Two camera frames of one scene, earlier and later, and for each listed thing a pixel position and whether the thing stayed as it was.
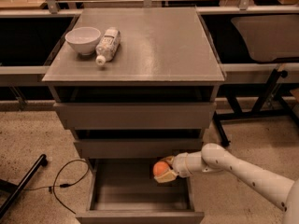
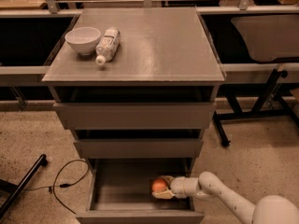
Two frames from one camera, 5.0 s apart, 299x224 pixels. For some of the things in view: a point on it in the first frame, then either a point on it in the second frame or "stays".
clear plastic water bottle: x=108 y=45 stays
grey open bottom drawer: x=124 y=190 stays
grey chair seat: x=269 y=36 stays
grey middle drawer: x=137 y=148 stays
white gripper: x=179 y=165 → x=177 y=187
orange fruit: x=160 y=168 → x=159 y=185
